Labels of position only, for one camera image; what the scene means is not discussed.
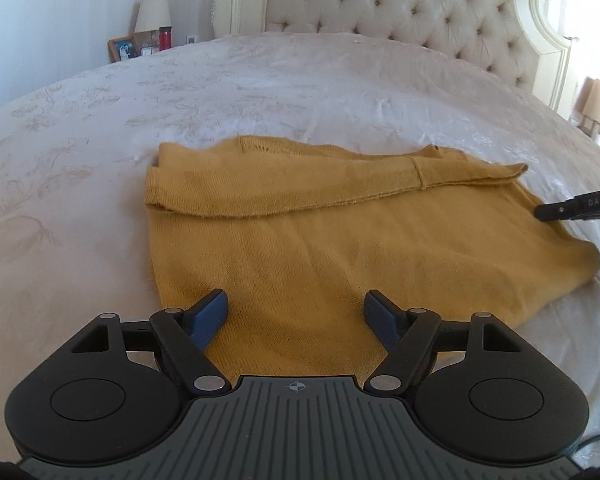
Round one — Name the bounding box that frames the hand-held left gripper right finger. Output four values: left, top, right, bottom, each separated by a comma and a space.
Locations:
362, 289, 524, 394

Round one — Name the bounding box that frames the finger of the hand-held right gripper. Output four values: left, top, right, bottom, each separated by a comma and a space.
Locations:
534, 194, 600, 224

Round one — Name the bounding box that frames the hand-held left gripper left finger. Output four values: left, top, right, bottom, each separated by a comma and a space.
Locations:
70, 288, 232, 394

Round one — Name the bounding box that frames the yellow knit sweater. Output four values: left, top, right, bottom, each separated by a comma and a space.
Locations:
145, 135, 600, 377

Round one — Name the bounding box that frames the beige shade table lamp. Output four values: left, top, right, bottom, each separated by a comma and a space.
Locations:
571, 76, 600, 137

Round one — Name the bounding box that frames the white floral bedspread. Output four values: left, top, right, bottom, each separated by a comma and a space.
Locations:
0, 31, 600, 466

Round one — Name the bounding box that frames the beige tufted headboard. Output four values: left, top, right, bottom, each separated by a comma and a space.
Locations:
214, 0, 573, 121

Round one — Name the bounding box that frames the white shade table lamp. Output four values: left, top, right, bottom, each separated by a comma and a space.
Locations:
133, 0, 173, 35

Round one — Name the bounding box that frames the wooden picture frame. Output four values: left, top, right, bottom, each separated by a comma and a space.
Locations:
108, 35, 139, 64

